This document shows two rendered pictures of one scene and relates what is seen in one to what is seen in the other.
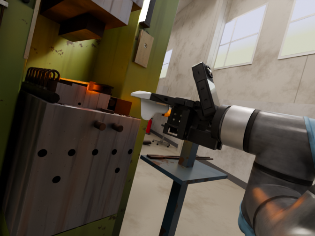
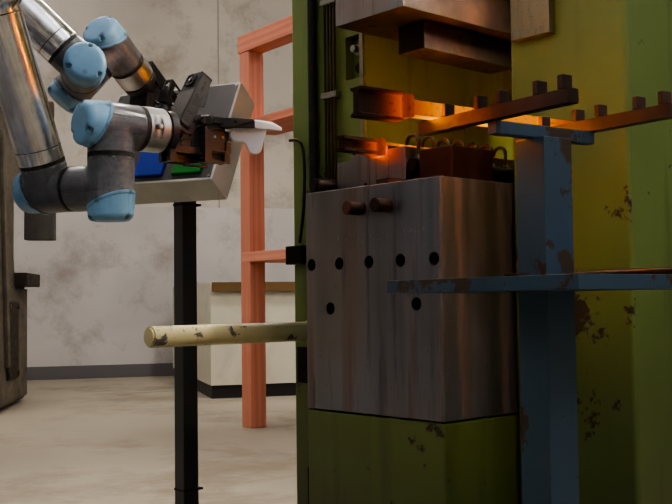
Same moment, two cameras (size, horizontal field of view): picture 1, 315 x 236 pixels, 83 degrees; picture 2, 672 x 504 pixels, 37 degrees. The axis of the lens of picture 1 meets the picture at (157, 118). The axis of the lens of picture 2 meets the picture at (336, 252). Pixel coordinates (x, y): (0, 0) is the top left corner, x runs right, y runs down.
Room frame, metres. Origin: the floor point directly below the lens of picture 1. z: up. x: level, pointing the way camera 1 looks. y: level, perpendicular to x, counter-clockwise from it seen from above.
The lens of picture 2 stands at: (0.84, -1.78, 0.69)
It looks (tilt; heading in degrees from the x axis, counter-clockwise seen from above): 3 degrees up; 97
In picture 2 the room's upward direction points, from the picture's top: 1 degrees counter-clockwise
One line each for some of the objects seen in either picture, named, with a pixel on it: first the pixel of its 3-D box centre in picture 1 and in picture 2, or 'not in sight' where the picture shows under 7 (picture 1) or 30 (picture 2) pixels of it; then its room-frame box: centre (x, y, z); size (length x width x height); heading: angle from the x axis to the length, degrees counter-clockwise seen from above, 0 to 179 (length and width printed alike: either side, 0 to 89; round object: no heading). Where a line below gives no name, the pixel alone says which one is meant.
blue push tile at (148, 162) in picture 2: not in sight; (152, 164); (0.13, 0.45, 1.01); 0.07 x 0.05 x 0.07; 164
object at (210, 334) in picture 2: not in sight; (234, 333); (0.32, 0.43, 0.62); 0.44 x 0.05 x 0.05; 49
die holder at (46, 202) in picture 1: (62, 146); (464, 298); (0.83, 0.40, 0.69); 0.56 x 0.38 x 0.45; 49
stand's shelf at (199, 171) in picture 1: (184, 166); (546, 284); (0.95, -0.21, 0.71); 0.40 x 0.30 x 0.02; 132
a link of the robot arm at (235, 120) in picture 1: (237, 127); (153, 129); (0.32, -0.14, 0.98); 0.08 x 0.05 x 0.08; 139
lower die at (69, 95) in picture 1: (63, 89); (440, 176); (0.78, 0.43, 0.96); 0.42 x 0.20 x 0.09; 49
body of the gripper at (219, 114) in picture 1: (197, 121); (192, 139); (0.37, -0.08, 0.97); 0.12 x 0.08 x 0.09; 49
